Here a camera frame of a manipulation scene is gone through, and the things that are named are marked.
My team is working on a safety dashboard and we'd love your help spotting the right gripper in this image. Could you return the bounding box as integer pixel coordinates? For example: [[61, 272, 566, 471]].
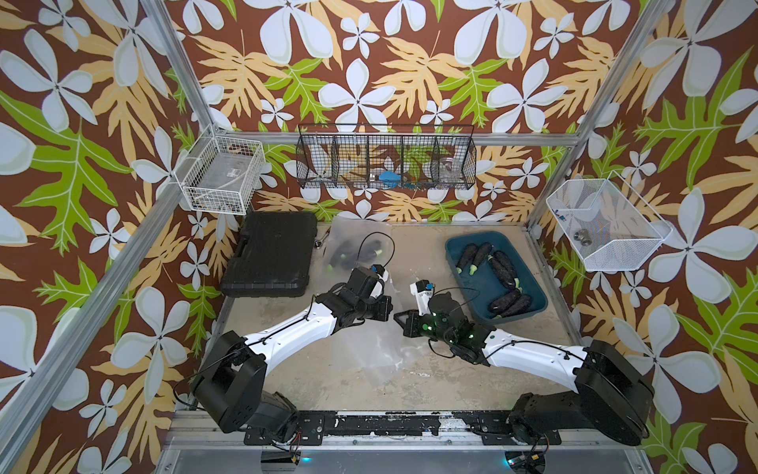
[[390, 309, 456, 347]]

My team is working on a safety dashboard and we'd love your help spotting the purple eggplant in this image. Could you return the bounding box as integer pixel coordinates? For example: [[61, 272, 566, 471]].
[[328, 242, 384, 271]]

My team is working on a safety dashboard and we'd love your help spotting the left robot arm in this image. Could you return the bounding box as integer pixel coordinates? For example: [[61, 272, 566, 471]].
[[191, 265, 393, 442]]

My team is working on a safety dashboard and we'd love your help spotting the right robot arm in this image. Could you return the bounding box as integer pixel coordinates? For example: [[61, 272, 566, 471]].
[[393, 280, 655, 446]]

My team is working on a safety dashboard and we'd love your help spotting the stack of clear bags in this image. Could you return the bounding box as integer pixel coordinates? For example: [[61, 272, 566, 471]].
[[342, 295, 451, 389]]

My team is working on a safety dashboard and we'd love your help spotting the teal plastic bin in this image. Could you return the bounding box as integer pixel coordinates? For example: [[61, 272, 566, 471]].
[[444, 231, 548, 325]]

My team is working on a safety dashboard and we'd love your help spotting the pile of eggplants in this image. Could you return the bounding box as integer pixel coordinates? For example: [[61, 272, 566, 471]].
[[454, 242, 533, 319]]

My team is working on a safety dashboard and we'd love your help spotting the black tool case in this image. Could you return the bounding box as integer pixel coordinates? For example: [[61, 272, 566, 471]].
[[220, 211, 317, 298]]

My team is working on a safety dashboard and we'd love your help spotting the white mesh basket right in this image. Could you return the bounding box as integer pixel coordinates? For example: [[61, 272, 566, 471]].
[[547, 172, 673, 273]]

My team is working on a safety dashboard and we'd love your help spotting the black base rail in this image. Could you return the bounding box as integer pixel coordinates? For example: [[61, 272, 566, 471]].
[[244, 410, 563, 446]]

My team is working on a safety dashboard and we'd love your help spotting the black wire basket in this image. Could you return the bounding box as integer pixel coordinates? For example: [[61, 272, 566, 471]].
[[295, 124, 477, 191]]

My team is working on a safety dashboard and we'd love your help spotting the white wire basket left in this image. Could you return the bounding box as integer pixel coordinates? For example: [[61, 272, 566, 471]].
[[175, 132, 266, 215]]

